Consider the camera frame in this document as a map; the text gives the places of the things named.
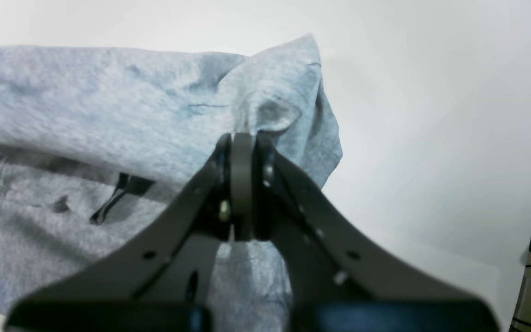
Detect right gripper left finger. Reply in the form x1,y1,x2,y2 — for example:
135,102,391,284
6,134,235,332

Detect grey T-shirt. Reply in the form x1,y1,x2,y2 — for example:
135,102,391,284
0,35,342,314

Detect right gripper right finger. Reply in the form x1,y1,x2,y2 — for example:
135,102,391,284
242,134,499,332

